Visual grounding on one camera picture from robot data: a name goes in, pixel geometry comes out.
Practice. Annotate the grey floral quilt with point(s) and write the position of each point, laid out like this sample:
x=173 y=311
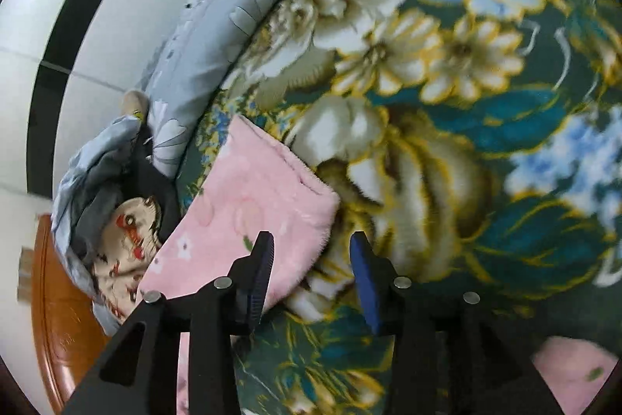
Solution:
x=204 y=36

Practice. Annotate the beige printed cloth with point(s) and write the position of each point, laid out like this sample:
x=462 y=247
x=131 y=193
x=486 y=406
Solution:
x=129 y=249

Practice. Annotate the black garment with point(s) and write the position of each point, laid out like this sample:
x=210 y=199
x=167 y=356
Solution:
x=155 y=186

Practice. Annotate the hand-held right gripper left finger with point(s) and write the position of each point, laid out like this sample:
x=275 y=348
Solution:
x=261 y=271

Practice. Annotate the green floral blanket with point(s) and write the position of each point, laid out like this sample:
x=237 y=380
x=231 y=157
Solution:
x=437 y=104

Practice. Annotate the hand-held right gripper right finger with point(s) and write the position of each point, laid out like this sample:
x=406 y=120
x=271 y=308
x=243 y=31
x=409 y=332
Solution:
x=364 y=279

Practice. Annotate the pink fleece pants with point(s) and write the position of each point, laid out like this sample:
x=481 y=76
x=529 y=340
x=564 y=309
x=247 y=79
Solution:
x=252 y=211

